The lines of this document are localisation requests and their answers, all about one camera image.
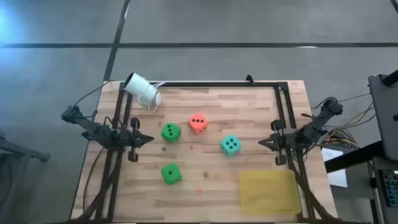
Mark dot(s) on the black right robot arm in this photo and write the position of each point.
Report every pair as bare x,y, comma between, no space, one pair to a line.
314,127

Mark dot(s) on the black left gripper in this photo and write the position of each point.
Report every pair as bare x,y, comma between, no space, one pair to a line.
126,138

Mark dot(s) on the large green foam die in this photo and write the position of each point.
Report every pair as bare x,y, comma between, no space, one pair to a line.
171,174
171,133

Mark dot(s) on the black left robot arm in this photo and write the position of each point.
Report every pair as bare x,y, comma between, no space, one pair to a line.
93,130

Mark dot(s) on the white paper sheet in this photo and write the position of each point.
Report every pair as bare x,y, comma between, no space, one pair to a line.
339,179

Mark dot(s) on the white cylindrical security camera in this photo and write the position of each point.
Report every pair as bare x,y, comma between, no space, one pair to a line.
140,87

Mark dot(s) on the black desk bar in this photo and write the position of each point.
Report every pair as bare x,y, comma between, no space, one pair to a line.
351,158

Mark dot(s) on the black pole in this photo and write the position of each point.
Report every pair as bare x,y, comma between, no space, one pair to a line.
391,77

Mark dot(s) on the large teal foam die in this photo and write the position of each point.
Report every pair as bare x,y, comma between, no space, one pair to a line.
230,146

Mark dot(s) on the black frame clamp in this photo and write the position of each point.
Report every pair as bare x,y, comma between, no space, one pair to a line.
249,79

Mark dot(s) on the yellow translucent plastic tray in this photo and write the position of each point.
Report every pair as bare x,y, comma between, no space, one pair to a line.
270,191

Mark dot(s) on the dark grey stand leg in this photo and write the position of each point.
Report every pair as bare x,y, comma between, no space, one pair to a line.
21,151

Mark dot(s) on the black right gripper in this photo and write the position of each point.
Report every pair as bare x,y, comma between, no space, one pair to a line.
286,138

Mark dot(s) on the black aluminium table frame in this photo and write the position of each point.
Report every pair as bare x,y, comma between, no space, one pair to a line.
217,84

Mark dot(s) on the grey monitor panel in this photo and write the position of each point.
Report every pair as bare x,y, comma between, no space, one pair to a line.
385,118

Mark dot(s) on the black keyboard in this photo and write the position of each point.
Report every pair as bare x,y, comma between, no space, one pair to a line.
390,188

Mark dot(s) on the large orange foam die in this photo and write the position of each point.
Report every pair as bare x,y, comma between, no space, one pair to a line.
199,126

